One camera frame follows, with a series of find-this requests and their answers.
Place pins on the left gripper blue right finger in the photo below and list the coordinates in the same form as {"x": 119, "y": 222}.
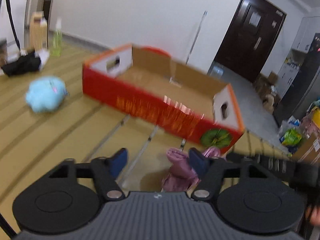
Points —
{"x": 199, "y": 161}

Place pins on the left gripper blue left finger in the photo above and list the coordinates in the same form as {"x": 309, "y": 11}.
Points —
{"x": 117, "y": 162}

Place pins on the pink foil wrapper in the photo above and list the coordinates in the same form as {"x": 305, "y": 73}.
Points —
{"x": 181, "y": 176}

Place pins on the person right hand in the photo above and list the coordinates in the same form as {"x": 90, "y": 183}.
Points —
{"x": 313, "y": 215}

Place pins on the tan folding slat table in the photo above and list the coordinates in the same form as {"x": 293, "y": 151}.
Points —
{"x": 83, "y": 129}

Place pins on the red cardboard box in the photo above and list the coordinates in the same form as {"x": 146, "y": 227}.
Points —
{"x": 167, "y": 93}

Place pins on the light blue plush toy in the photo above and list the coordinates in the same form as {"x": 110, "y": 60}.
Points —
{"x": 46, "y": 94}

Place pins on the red plastic bucket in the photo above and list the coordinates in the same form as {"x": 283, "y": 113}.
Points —
{"x": 156, "y": 50}

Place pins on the grey refrigerator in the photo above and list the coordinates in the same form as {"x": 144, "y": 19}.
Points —
{"x": 304, "y": 90}

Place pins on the black cloth bundle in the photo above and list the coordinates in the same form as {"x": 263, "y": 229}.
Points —
{"x": 30, "y": 62}

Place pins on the green spray bottle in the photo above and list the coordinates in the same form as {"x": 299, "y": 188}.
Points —
{"x": 57, "y": 38}

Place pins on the dark brown door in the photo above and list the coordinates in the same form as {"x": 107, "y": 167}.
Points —
{"x": 250, "y": 37}

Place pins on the wooden box container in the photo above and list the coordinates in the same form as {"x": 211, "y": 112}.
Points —
{"x": 38, "y": 31}

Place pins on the black camera tripod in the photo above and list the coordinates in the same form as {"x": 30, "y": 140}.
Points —
{"x": 8, "y": 6}

